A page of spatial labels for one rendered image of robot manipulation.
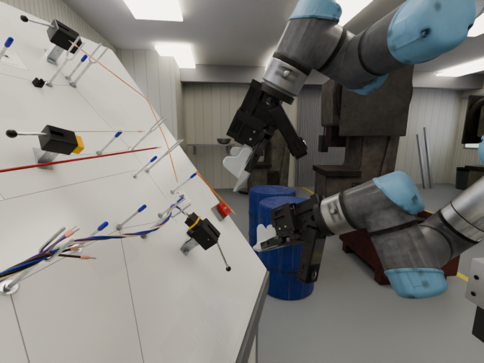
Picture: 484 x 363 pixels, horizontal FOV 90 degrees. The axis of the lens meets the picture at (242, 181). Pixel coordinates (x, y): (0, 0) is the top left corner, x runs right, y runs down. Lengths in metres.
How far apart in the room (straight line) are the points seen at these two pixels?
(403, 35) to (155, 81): 5.08
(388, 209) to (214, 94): 6.19
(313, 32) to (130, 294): 0.54
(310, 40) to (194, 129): 6.04
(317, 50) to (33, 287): 0.55
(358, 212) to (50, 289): 0.48
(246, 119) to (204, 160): 6.00
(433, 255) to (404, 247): 0.05
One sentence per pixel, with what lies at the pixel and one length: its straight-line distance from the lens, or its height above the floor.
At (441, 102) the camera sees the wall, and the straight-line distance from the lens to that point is 9.10.
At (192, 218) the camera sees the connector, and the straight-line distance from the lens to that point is 0.60.
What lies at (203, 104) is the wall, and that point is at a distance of 6.48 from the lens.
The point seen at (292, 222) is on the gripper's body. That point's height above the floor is 1.18.
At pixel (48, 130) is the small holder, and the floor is 1.37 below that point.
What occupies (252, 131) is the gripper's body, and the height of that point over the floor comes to 1.37.
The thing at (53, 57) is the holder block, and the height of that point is 1.56.
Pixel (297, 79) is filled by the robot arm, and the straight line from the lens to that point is 0.47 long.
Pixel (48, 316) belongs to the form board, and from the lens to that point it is 0.45.
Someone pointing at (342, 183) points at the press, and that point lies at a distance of 4.00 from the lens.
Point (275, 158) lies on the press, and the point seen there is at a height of 0.89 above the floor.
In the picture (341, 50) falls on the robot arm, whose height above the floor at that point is 1.50.
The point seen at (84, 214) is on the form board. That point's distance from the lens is 0.54.
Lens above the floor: 1.36
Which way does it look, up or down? 10 degrees down
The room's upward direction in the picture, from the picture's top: straight up
